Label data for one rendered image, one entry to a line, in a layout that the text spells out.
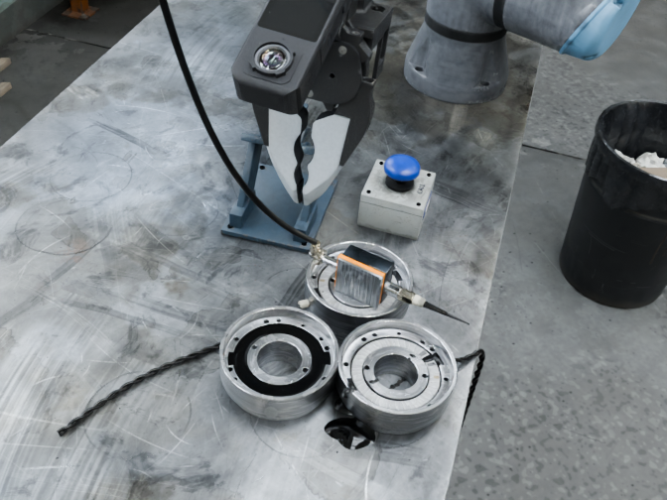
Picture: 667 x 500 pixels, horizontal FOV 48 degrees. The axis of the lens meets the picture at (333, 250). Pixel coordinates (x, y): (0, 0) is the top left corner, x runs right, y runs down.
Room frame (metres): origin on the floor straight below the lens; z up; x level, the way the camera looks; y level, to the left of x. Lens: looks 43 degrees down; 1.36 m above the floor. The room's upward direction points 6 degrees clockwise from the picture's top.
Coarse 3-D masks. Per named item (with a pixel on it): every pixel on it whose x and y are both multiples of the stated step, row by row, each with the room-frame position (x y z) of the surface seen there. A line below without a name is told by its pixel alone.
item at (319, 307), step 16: (352, 240) 0.57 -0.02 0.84; (336, 256) 0.55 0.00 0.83; (384, 256) 0.56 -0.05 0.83; (320, 272) 0.53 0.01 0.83; (400, 272) 0.54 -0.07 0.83; (320, 304) 0.48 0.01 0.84; (352, 304) 0.49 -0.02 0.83; (400, 304) 0.49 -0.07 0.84; (336, 320) 0.47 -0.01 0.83; (352, 320) 0.47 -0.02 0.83; (368, 320) 0.47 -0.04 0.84
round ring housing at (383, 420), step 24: (360, 336) 0.45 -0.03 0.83; (384, 336) 0.46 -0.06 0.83; (408, 336) 0.46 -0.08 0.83; (432, 336) 0.45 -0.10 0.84; (384, 360) 0.43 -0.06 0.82; (408, 360) 0.43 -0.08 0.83; (336, 384) 0.40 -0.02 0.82; (360, 408) 0.37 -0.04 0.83; (384, 408) 0.37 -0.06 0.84; (432, 408) 0.37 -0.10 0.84; (384, 432) 0.37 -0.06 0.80; (408, 432) 0.37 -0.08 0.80
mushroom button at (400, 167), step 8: (392, 160) 0.67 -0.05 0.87; (400, 160) 0.67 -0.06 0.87; (408, 160) 0.67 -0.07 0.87; (416, 160) 0.68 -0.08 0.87; (384, 168) 0.66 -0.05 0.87; (392, 168) 0.66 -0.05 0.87; (400, 168) 0.65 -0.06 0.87; (408, 168) 0.66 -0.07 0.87; (416, 168) 0.66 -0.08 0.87; (392, 176) 0.65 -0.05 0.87; (400, 176) 0.65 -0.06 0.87; (408, 176) 0.65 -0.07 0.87; (416, 176) 0.65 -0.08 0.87
